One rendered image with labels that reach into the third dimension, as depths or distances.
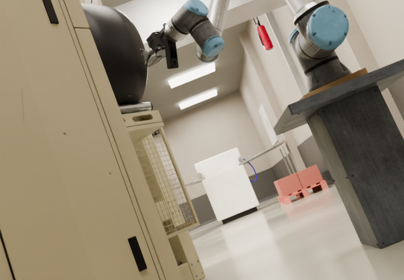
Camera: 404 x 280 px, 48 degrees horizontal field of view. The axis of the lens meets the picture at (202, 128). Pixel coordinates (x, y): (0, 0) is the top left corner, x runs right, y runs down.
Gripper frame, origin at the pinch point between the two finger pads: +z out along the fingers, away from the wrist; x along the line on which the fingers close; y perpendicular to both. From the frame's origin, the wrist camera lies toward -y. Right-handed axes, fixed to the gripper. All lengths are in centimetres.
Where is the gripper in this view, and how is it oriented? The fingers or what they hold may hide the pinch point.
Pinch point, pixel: (147, 66)
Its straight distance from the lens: 196.3
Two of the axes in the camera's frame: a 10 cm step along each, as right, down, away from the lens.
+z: -6.2, 5.0, 6.1
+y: -4.5, -8.6, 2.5
